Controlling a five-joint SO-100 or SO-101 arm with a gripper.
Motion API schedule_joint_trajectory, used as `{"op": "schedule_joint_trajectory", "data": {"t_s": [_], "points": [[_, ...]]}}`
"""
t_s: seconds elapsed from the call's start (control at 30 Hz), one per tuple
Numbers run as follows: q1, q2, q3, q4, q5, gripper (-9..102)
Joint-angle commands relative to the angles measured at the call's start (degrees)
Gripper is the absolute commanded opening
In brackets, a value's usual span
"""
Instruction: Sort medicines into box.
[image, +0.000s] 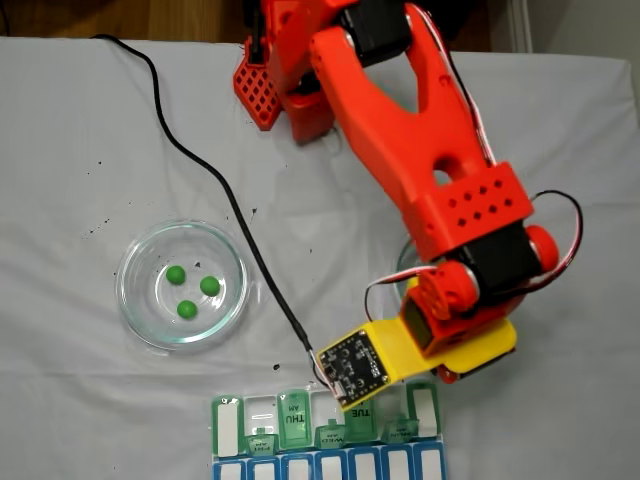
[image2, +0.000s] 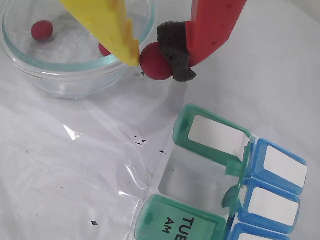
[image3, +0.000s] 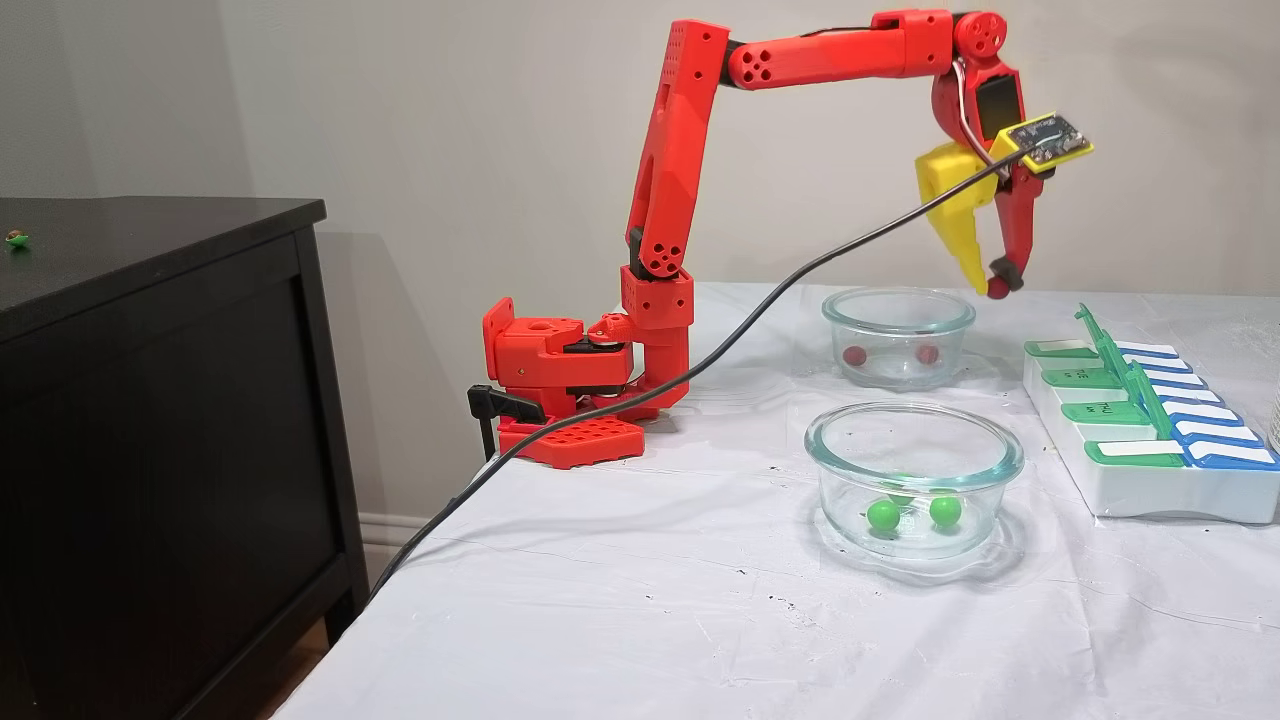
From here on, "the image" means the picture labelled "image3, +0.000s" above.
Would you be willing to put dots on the red ball pill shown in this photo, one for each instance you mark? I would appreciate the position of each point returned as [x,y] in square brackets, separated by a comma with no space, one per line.
[853,355]
[928,353]
[996,290]

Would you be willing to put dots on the weekly pill organizer box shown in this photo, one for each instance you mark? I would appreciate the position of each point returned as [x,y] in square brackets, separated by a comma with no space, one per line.
[1150,490]

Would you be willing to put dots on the glass bowl with red balls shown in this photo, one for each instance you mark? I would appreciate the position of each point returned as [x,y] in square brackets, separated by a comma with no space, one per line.
[950,320]

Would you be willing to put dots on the glass bowl with green balls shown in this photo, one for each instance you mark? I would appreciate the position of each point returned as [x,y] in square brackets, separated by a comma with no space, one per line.
[990,470]

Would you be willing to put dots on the black table clamp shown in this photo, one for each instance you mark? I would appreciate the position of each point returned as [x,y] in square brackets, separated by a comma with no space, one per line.
[505,405]

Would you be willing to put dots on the white table cover sheet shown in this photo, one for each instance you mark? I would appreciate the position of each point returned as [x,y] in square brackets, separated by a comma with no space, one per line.
[650,620]

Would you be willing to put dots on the black wooden cabinet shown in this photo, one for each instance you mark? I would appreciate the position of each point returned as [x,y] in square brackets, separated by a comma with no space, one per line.
[150,450]

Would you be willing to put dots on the small green object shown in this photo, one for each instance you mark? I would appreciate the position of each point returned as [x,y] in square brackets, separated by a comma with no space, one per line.
[16,238]

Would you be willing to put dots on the yellow camera board mount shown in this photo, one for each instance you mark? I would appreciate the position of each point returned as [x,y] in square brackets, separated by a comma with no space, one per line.
[1050,140]

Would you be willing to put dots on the white wall baseboard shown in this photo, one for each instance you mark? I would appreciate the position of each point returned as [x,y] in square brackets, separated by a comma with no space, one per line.
[385,535]

